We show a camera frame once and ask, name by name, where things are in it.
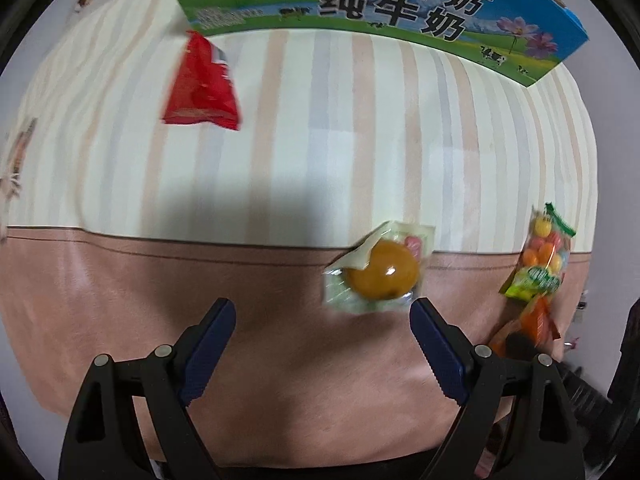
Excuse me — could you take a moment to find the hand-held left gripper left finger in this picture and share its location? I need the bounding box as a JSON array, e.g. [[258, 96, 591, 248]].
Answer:
[[59, 297, 237, 480]]

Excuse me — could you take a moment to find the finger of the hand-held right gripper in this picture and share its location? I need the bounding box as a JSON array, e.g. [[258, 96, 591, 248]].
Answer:
[[505, 332, 617, 461]]

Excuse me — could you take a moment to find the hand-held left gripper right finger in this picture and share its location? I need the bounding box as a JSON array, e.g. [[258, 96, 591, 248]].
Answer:
[[409, 297, 587, 480]]

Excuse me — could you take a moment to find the orange snack packet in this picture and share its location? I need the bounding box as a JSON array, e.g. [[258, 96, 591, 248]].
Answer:
[[487, 294, 562, 358]]

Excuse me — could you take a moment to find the orange jelly cup packet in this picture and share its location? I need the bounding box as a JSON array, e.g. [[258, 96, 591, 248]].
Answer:
[[322, 220, 437, 314]]

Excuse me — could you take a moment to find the green colourful candy packet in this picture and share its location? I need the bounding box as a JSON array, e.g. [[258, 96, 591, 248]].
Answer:
[[500, 202, 577, 302]]

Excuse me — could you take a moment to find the red snack packet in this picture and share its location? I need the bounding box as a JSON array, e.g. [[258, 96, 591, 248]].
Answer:
[[162, 30, 244, 132]]

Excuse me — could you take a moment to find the printed cardboard box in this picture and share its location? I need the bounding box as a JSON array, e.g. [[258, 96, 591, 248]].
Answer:
[[100, 0, 590, 87]]

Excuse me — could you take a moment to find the striped pink cat print blanket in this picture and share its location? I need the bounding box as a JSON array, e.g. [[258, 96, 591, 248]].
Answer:
[[0, 0, 600, 466]]

